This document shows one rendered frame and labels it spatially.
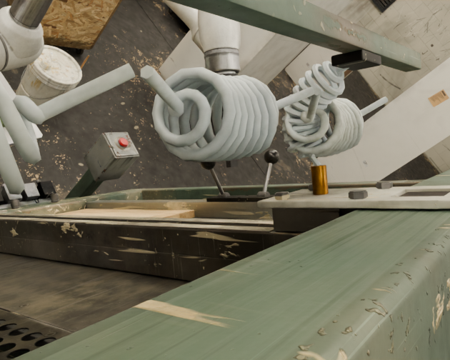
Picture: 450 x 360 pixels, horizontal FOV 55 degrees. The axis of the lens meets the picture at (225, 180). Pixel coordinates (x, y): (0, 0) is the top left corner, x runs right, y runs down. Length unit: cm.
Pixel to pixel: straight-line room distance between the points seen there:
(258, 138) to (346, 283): 15
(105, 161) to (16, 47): 49
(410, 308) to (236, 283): 8
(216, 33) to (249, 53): 231
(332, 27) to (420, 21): 864
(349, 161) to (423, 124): 81
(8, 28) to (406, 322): 159
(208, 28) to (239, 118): 84
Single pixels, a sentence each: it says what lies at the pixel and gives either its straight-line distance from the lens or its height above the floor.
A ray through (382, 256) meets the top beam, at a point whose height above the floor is 194.
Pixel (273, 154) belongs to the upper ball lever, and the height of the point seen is 156.
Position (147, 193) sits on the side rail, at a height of 93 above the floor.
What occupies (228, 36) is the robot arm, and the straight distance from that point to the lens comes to 112.
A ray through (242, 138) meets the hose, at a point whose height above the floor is 190.
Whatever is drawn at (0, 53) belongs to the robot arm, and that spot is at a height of 99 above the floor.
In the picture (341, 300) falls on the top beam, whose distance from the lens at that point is 18.
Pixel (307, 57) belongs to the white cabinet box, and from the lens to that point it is 606.
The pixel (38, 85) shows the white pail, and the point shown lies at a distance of 274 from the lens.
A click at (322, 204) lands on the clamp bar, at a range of 41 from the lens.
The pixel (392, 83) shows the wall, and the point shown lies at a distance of 906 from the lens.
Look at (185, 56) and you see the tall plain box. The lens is 374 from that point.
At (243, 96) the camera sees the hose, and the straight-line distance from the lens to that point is 30.
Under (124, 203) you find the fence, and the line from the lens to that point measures 134.
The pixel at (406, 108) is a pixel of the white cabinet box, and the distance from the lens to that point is 457.
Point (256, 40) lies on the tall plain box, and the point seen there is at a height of 93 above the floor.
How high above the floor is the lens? 204
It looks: 35 degrees down
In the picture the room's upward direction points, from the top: 49 degrees clockwise
